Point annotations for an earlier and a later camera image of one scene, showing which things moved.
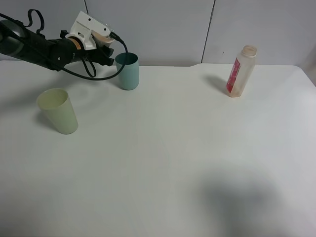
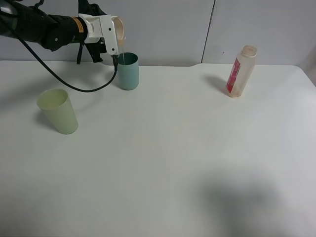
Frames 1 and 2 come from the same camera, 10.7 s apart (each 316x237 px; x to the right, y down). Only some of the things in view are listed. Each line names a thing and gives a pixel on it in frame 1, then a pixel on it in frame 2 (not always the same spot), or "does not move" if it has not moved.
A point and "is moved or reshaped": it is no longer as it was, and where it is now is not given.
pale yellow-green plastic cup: x=59 y=109 does not move
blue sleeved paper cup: x=100 y=40 is moved or reshaped
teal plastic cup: x=129 y=75 does not move
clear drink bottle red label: x=242 y=69 does not move
